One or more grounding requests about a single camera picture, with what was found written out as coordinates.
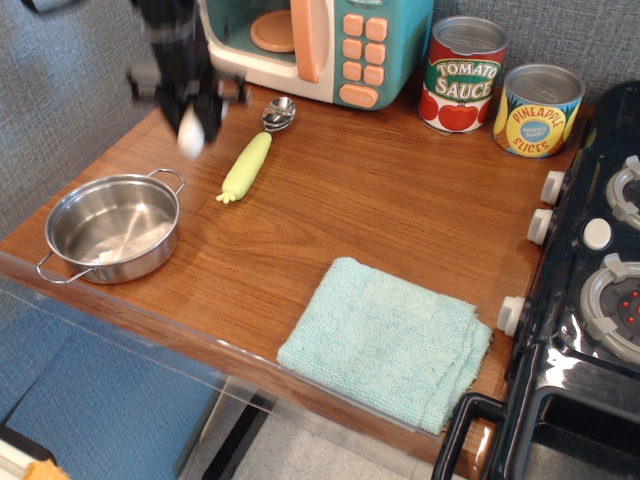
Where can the black toy stove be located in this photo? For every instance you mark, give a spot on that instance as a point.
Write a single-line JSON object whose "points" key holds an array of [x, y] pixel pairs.
{"points": [[571, 410]]}

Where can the plush white brown mushroom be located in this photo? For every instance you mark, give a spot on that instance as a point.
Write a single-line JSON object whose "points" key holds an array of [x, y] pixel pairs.
{"points": [[191, 136]]}

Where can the tomato sauce can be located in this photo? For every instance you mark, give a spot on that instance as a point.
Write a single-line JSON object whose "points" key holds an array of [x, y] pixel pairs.
{"points": [[465, 57]]}

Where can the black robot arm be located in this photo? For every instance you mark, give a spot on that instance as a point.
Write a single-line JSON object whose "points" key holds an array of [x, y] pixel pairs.
{"points": [[79, 65]]}

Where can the light green folded cloth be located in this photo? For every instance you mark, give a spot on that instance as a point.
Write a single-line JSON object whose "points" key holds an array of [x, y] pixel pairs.
{"points": [[400, 349]]}

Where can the stainless steel pot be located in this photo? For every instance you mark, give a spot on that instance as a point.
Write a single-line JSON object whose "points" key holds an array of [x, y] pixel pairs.
{"points": [[113, 230]]}

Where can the white stove knob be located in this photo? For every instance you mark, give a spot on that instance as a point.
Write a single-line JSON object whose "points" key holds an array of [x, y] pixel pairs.
{"points": [[509, 314], [552, 187], [539, 226]]}

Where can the orange plush object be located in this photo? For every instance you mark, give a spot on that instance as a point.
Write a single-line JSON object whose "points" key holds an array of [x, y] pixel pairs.
{"points": [[44, 470]]}

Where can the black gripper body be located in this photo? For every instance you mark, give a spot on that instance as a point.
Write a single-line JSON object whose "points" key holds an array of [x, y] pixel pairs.
{"points": [[182, 70]]}

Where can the white stove knob middle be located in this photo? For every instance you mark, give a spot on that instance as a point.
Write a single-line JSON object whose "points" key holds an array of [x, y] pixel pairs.
{"points": [[539, 226]]}

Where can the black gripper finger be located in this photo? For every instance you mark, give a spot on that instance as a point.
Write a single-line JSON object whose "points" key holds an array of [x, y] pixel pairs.
{"points": [[208, 110], [173, 110]]}

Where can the green handled metal spoon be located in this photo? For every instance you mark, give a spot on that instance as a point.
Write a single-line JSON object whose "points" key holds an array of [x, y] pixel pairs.
{"points": [[277, 116]]}

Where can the white stove knob top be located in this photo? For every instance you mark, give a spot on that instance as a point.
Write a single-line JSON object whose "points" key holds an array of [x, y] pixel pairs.
{"points": [[552, 187]]}

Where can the teal toy microwave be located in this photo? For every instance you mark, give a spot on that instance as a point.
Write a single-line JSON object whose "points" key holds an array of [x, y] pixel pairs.
{"points": [[357, 54]]}

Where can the white stove knob bottom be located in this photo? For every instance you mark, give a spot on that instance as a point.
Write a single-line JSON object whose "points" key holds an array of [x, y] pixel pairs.
{"points": [[509, 314]]}

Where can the pineapple slices can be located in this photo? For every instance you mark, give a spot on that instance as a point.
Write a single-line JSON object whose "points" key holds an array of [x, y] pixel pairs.
{"points": [[538, 107]]}

